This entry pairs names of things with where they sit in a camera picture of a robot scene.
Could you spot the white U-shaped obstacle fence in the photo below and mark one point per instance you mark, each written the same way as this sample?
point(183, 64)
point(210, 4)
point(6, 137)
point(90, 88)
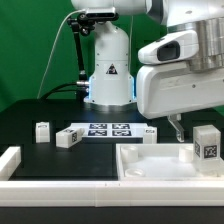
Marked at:
point(102, 193)

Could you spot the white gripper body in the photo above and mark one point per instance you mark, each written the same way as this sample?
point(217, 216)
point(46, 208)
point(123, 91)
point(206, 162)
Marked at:
point(169, 89)

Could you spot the white square tabletop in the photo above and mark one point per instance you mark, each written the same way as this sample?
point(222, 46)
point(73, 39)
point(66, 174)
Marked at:
point(161, 162)

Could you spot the grey external camera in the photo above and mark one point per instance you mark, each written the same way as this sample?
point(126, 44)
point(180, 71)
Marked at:
point(101, 14)

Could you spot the white base tag plate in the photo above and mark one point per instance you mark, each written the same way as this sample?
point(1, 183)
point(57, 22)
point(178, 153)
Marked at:
point(111, 130)

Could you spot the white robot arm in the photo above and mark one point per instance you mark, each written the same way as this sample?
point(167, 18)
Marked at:
point(205, 17)

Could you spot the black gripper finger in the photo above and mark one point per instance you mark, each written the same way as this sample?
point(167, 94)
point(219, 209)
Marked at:
point(174, 120)

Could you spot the black camera stand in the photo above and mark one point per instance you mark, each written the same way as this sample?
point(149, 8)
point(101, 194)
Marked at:
point(81, 26)

